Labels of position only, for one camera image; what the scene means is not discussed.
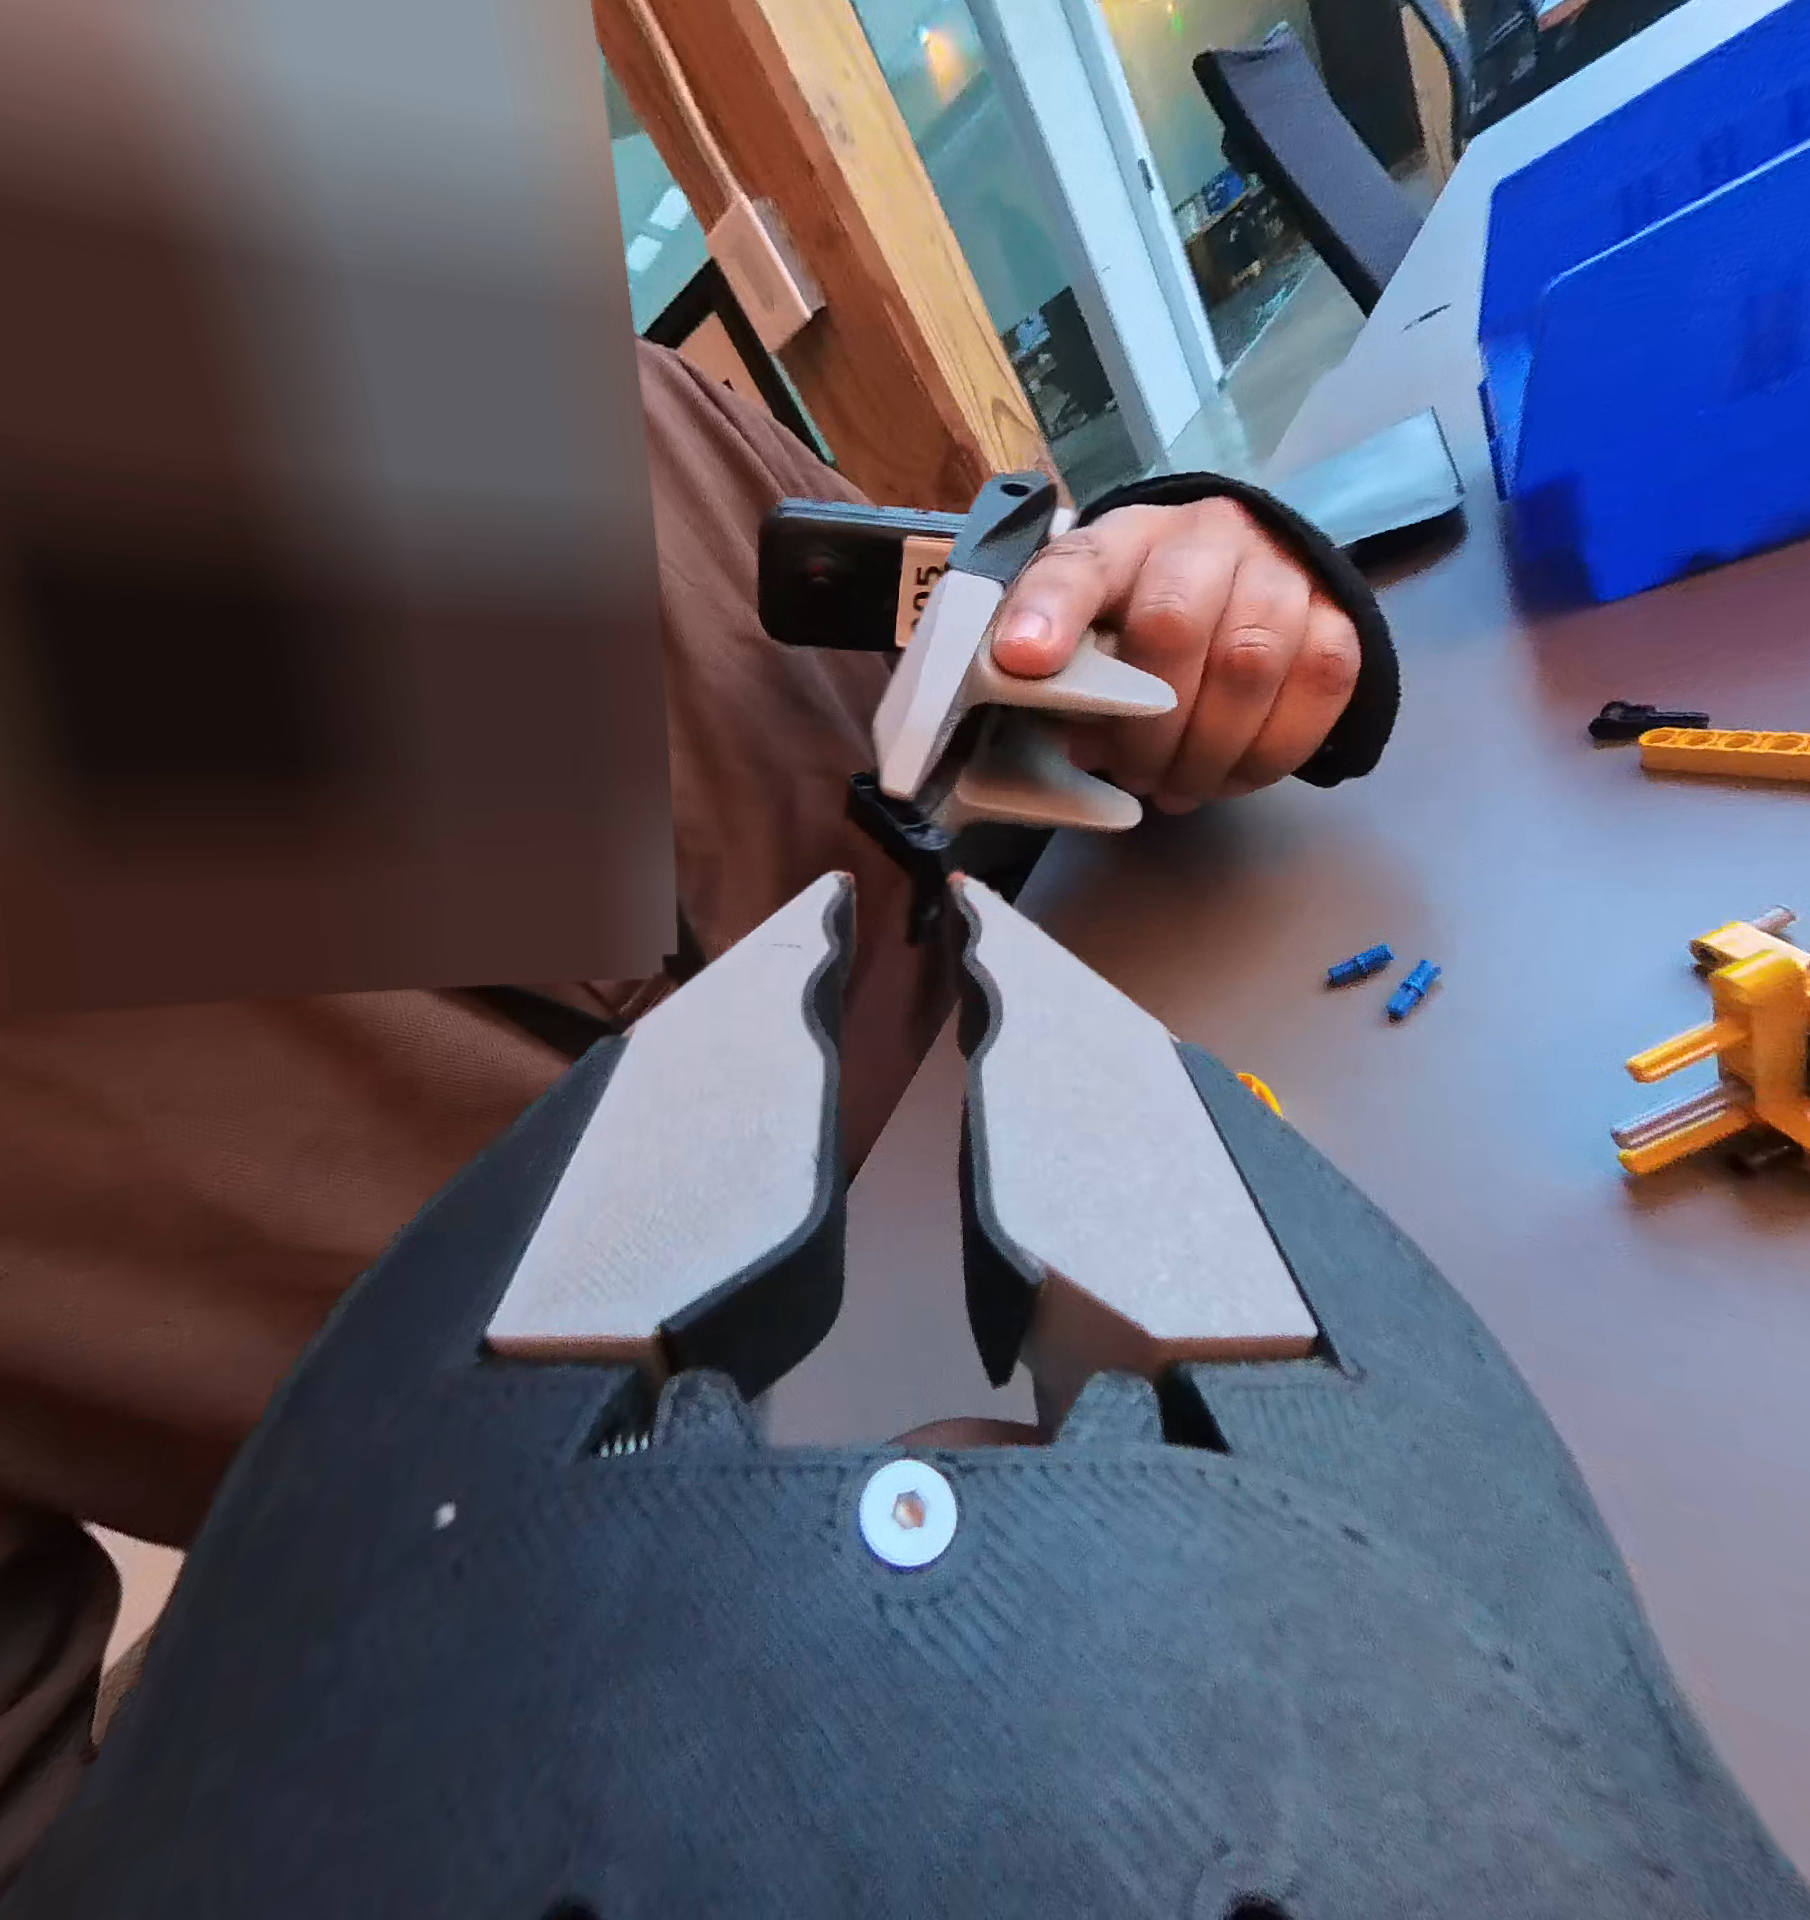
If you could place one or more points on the blue lego pin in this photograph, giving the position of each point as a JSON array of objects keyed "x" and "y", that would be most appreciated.
[
  {"x": 1416, "y": 990},
  {"x": 1362, "y": 960}
]

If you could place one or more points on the person's left hand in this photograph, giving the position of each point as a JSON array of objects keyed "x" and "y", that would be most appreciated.
[{"x": 1222, "y": 650}]

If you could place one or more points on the blue plastic bin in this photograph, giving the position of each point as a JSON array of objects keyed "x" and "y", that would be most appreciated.
[{"x": 1688, "y": 302}]

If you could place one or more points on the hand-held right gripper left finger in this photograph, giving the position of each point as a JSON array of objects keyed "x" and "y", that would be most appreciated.
[{"x": 690, "y": 1152}]

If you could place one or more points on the wooden post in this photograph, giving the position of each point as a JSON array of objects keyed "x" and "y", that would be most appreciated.
[{"x": 845, "y": 221}]

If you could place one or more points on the black lego connector piece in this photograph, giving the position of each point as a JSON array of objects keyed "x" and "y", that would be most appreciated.
[{"x": 1637, "y": 725}]

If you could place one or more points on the grey flat metal plate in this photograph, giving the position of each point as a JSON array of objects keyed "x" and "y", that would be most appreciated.
[{"x": 1387, "y": 478}]

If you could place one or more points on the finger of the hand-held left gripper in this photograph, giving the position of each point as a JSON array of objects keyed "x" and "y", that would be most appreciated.
[
  {"x": 935, "y": 679},
  {"x": 1049, "y": 792}
]

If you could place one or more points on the small orange-yellow lego piece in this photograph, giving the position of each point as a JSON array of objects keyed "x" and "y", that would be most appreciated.
[{"x": 1256, "y": 1092}]

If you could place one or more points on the dark office chair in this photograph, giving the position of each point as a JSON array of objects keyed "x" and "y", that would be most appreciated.
[{"x": 1325, "y": 148}]

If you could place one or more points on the yellow lego beam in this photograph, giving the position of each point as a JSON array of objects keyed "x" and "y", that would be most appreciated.
[{"x": 1764, "y": 756}]

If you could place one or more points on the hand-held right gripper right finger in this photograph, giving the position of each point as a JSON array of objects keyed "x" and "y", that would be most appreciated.
[{"x": 1130, "y": 1152}]

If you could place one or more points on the small black lego piece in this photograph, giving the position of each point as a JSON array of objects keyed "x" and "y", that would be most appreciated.
[{"x": 901, "y": 826}]

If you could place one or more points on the yellow lego model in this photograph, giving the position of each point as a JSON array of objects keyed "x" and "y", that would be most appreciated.
[{"x": 1773, "y": 1053}]

